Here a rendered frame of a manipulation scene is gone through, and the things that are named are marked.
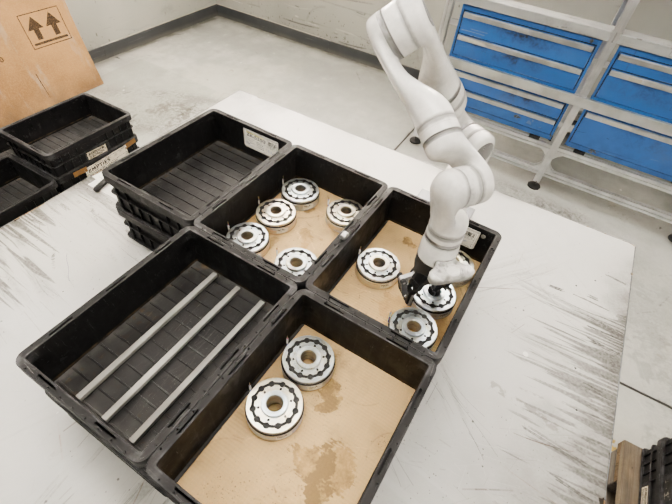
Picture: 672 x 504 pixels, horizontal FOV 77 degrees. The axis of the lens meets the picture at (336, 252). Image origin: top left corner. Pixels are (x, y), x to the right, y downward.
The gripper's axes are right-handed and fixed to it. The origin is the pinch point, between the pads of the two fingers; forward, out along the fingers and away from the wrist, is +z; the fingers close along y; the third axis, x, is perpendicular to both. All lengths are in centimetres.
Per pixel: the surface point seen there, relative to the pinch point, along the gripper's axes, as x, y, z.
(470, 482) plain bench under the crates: 34.8, 0.2, 15.4
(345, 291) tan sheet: -6.6, 15.2, 2.4
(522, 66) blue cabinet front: -145, -129, 18
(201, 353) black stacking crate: 1.9, 47.6, 2.7
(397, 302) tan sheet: -1.1, 4.5, 2.4
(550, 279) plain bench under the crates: -7, -48, 15
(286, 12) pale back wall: -361, -41, 63
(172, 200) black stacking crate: -45, 52, 3
